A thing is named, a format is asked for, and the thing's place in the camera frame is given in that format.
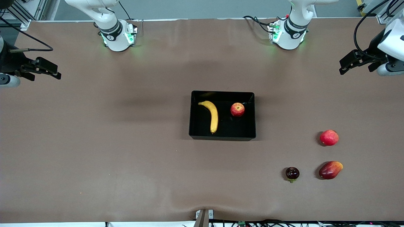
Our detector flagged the red orange mango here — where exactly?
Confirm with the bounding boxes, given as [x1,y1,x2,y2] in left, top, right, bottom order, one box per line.
[318,161,343,180]

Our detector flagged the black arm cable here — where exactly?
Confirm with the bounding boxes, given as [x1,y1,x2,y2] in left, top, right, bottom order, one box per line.
[353,0,393,60]
[0,16,54,52]

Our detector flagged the black left base cable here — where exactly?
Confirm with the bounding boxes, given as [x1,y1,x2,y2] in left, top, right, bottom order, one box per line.
[242,15,275,33]

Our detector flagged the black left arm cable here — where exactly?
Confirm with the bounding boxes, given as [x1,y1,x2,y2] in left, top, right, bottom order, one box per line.
[353,0,393,60]

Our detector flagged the red yellow apple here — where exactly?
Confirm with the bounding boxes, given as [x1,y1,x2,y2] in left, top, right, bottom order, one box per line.
[230,102,246,118]

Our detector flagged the black right base cable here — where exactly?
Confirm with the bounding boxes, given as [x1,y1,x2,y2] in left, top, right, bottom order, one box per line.
[118,0,132,21]

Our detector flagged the aluminium frame profile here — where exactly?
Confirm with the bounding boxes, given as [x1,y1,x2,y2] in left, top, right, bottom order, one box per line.
[0,0,48,30]
[377,0,404,24]

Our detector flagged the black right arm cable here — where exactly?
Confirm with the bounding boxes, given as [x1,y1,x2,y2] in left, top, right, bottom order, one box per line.
[0,16,54,52]

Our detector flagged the black base cable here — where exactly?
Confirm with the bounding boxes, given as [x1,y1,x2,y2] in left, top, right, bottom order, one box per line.
[242,15,275,33]
[118,0,132,21]

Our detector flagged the yellow banana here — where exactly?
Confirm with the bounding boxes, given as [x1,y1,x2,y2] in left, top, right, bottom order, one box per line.
[198,101,219,135]

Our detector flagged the dark purple mangosteen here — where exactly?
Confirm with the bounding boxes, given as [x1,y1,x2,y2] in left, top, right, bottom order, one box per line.
[285,167,300,183]

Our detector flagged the black plastic box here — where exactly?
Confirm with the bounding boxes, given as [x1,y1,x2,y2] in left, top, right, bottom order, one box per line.
[189,91,257,141]

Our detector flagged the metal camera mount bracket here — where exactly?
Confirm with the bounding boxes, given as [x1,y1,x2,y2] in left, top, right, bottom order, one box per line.
[194,209,214,227]

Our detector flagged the brown table cover sheet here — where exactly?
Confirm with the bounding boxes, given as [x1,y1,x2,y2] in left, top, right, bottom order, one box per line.
[0,17,404,223]

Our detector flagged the red apple on table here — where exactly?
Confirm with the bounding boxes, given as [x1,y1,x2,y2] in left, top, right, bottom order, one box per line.
[319,130,339,146]

